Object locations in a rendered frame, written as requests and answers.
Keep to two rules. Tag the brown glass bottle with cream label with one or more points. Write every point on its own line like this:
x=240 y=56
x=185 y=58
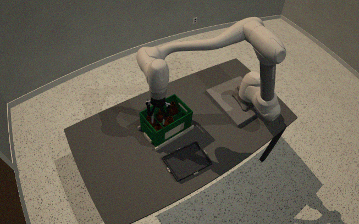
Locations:
x=158 y=127

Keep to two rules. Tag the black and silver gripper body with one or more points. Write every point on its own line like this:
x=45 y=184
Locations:
x=157 y=102

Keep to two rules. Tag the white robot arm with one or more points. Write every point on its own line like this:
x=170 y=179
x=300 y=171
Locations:
x=268 y=47

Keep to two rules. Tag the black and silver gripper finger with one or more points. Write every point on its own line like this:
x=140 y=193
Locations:
x=148 y=111
x=163 y=111

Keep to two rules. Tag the green crate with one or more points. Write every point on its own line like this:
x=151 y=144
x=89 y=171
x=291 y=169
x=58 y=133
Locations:
x=182 y=121

